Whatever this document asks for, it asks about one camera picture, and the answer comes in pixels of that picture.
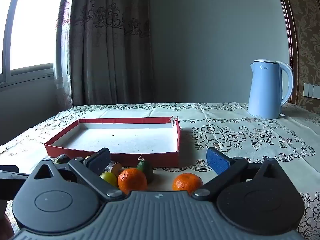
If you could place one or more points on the light blue electric kettle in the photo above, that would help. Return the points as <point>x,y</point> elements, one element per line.
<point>265,90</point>

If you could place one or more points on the orange mandarin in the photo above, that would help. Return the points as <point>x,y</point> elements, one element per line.
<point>131,181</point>
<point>186,183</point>

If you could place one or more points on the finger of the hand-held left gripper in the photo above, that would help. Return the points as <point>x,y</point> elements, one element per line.
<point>8,168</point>
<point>12,176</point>

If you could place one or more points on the dark green oval fruit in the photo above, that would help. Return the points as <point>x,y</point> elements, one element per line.
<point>146,171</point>

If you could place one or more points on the wooden wall trim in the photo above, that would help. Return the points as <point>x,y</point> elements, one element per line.
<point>291,30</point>

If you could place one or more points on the sheer embroidered curtain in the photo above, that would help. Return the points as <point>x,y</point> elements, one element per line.
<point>63,42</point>

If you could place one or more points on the white wall switch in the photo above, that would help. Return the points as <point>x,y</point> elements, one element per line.
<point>311,90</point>

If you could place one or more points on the dark sugarcane piece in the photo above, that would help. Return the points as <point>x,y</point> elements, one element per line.
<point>116,168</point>

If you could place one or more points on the dark brown lump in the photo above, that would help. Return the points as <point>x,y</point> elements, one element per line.
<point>63,158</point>

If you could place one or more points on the yellow-green round fruit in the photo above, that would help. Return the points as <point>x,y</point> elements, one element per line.
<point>110,178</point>

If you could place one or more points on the white floral tablecloth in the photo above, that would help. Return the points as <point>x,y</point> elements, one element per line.
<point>237,130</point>

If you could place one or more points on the red cardboard box lid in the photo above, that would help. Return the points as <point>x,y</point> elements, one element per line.
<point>112,140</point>

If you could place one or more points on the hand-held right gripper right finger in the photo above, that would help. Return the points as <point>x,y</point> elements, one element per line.
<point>217,161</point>

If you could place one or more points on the window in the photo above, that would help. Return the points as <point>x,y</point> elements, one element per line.
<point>27,71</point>

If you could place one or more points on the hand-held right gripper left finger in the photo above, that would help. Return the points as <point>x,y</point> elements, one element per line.
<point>100,159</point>

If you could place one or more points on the brown patterned curtain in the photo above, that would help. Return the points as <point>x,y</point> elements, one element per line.
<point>107,55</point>

